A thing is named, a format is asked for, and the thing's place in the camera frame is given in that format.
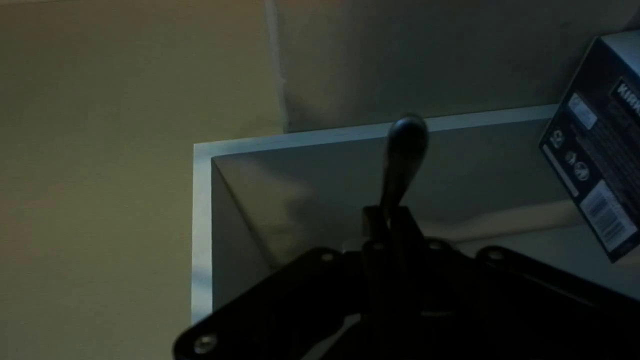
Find dark blue barcode box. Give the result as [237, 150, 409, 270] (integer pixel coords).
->
[537, 28, 640, 264]

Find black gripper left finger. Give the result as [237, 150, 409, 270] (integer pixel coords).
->
[172, 205, 396, 360]

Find white shelf unit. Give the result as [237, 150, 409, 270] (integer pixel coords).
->
[191, 100, 640, 329]

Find dark metal utensil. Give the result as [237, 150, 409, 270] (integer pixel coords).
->
[379, 113, 433, 224]

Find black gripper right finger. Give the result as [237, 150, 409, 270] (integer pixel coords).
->
[393, 207, 640, 360]

